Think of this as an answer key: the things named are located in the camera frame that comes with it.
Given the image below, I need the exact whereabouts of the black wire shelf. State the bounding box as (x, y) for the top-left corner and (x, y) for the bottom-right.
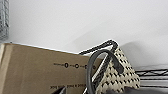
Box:
(132, 67), (168, 83)

